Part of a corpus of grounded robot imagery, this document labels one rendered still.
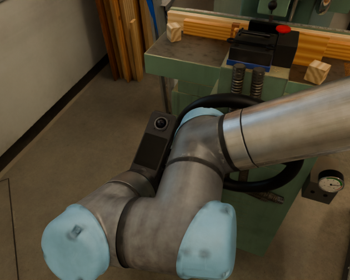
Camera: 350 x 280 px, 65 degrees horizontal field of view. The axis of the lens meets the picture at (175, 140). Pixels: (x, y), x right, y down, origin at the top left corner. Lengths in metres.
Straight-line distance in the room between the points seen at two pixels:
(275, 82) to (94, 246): 0.47
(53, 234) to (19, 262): 1.22
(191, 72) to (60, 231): 0.56
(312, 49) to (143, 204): 0.60
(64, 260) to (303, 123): 0.27
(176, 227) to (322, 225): 1.36
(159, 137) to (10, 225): 1.29
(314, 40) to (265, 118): 0.47
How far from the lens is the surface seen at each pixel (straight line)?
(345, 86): 0.31
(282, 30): 0.64
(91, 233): 0.29
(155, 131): 0.44
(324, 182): 0.84
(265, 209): 1.09
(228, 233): 0.27
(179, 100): 0.82
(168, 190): 0.30
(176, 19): 0.91
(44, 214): 1.60
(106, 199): 0.32
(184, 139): 0.35
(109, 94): 2.23
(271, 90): 0.62
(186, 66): 0.75
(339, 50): 0.86
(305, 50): 0.78
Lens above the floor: 1.26
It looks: 45 degrees down
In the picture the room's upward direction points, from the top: straight up
